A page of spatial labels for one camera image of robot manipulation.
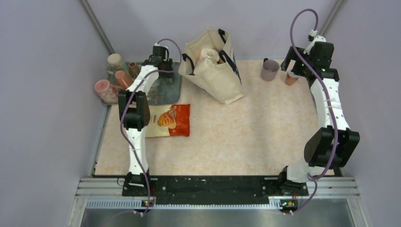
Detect salmon pink mug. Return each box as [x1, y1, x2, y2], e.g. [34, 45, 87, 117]
[285, 70, 300, 86]

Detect lilac mug black handle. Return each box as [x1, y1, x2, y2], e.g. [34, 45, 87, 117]
[260, 58, 280, 81]

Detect beige canvas tote bag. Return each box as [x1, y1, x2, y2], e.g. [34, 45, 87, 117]
[178, 29, 244, 105]

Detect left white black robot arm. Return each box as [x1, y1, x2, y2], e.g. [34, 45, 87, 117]
[118, 44, 174, 195]

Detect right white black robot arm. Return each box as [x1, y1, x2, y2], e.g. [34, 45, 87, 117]
[277, 42, 360, 195]

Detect brown cup on tray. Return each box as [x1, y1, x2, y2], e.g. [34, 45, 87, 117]
[128, 62, 140, 79]

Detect floral blue serving tray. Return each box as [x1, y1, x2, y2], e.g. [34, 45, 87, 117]
[106, 61, 183, 105]

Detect pink cup off tray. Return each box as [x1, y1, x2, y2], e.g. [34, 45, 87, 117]
[94, 79, 121, 105]

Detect cassava chips bag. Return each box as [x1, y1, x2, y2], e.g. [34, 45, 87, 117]
[146, 104, 191, 138]

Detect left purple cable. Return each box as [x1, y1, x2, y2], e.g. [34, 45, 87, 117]
[120, 38, 183, 217]

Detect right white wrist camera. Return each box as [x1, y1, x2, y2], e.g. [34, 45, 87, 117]
[303, 29, 326, 55]

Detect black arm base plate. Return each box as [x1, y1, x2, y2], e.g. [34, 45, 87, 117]
[122, 175, 308, 205]

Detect aluminium frame rail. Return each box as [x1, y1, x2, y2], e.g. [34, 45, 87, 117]
[76, 177, 360, 210]

